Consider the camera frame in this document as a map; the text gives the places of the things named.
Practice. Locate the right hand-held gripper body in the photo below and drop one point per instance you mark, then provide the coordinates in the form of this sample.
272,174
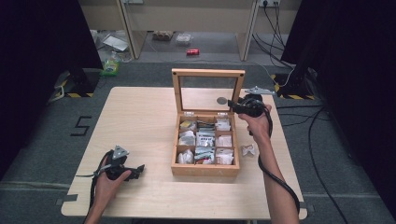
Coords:
250,105

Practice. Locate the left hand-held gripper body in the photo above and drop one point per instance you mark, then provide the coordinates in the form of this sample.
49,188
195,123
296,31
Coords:
117,160

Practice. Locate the white sachet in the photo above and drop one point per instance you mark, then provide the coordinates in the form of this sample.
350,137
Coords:
248,150

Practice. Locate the group of small tea packets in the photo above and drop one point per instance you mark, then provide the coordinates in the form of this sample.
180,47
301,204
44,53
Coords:
205,143

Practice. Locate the wooden box with glass lid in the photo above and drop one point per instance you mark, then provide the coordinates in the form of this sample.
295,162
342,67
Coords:
205,169

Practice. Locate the person's right hand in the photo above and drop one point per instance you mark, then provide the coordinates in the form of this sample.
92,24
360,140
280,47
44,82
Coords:
257,127

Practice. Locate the person's left hand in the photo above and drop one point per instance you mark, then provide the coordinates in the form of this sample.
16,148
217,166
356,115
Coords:
107,186

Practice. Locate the grey round table grommet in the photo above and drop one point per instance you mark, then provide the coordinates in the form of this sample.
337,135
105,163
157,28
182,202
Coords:
221,100

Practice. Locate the black stand base striped tape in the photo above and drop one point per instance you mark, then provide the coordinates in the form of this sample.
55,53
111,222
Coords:
295,85
79,82

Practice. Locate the red can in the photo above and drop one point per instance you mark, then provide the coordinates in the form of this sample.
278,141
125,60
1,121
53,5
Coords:
192,52

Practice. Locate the clear plastic container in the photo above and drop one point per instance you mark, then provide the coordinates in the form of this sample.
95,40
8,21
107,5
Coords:
183,39

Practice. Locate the green plastic packet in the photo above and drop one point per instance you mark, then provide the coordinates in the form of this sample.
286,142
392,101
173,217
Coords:
110,67

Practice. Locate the brown egg carton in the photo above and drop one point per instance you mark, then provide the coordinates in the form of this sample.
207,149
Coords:
162,35

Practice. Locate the black curtain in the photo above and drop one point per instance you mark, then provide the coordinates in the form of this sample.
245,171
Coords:
358,77
37,71

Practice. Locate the white wall socket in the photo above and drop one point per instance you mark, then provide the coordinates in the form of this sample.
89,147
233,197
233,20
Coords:
269,2

